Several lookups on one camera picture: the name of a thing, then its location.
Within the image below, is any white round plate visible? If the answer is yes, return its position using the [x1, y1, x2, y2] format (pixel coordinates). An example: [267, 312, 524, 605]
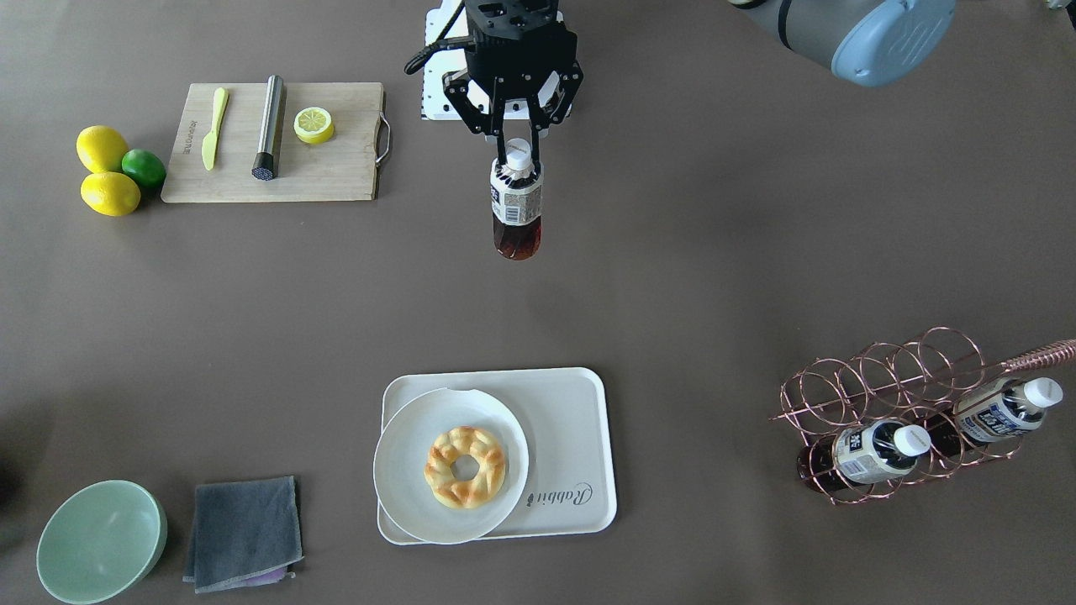
[373, 388, 530, 545]

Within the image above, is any copper wire bottle rack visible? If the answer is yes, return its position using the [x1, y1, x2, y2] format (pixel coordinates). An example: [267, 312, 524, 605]
[770, 326, 1076, 505]

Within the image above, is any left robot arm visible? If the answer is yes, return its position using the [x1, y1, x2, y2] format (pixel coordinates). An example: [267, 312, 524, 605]
[406, 1, 955, 160]

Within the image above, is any wooden cutting board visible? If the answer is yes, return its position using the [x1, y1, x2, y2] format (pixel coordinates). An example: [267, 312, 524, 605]
[161, 82, 385, 203]

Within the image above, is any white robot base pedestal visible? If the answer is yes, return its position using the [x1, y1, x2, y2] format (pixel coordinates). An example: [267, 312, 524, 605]
[420, 8, 574, 121]

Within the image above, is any yellow plastic knife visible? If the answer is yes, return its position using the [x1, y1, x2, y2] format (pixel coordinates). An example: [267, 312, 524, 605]
[201, 86, 229, 171]

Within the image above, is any yellow lemon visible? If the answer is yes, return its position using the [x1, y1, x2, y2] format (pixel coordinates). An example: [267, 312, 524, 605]
[80, 171, 141, 217]
[76, 125, 129, 175]

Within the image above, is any braided ring donut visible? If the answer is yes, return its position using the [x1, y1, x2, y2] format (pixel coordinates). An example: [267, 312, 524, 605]
[424, 425, 507, 509]

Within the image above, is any mint green bowl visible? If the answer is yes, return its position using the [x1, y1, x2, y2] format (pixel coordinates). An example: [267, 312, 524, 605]
[37, 480, 166, 604]

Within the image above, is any tea bottle rack back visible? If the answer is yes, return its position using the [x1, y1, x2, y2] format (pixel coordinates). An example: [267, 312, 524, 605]
[797, 418, 931, 494]
[925, 376, 1063, 458]

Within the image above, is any grey folded cloth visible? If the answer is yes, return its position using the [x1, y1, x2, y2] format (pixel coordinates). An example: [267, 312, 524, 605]
[183, 476, 303, 594]

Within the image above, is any yellow lemon near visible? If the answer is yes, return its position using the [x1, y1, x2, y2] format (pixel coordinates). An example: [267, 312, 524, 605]
[80, 171, 141, 217]

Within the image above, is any tea bottle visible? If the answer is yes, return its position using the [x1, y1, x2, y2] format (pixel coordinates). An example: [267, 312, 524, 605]
[489, 138, 543, 261]

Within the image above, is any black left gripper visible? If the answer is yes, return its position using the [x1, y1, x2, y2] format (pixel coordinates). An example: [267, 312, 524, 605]
[443, 1, 583, 177]

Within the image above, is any yellow lemon far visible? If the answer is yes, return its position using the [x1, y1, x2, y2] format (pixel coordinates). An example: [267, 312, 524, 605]
[76, 125, 129, 175]

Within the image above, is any white serving tray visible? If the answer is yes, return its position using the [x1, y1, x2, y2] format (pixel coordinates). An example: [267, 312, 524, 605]
[382, 367, 615, 540]

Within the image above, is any steel muddler black tip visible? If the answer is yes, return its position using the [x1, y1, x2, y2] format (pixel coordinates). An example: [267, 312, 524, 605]
[252, 74, 285, 181]

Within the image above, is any half lemon slice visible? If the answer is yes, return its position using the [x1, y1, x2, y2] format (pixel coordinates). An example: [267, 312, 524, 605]
[293, 107, 335, 145]

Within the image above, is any green lime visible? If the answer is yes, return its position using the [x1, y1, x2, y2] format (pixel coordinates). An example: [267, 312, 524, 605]
[121, 149, 166, 189]

